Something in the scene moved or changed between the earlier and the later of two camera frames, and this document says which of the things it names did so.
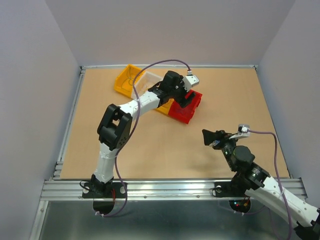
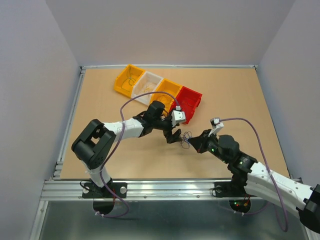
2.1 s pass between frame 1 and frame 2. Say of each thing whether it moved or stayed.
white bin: stayed
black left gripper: moved
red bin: stayed
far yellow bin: stayed
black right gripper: moved
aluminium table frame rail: stayed
